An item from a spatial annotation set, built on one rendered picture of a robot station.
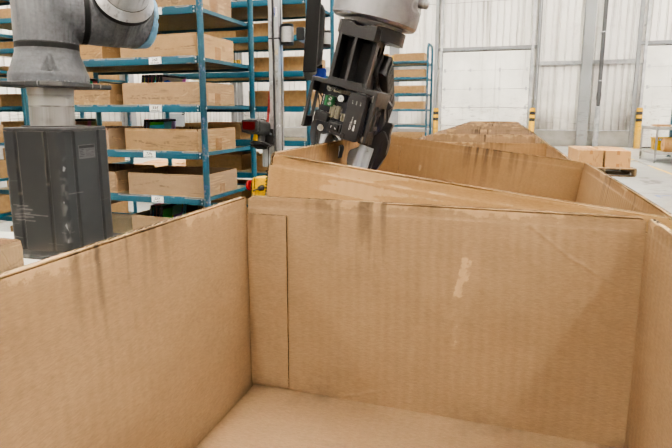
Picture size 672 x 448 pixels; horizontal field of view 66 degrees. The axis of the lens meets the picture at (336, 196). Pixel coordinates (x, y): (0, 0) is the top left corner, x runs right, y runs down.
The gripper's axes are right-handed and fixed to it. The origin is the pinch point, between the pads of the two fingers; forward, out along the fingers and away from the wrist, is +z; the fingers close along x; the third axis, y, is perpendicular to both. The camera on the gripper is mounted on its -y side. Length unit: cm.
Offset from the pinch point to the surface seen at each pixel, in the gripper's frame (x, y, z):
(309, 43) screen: -53, -115, -21
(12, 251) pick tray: -69, -21, 37
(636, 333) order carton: 27.6, 20.4, -3.4
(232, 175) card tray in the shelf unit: -96, -163, 46
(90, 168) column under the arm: -81, -53, 26
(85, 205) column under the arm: -79, -50, 35
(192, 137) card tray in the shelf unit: -104, -137, 28
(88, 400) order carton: 0.2, 37.7, 3.9
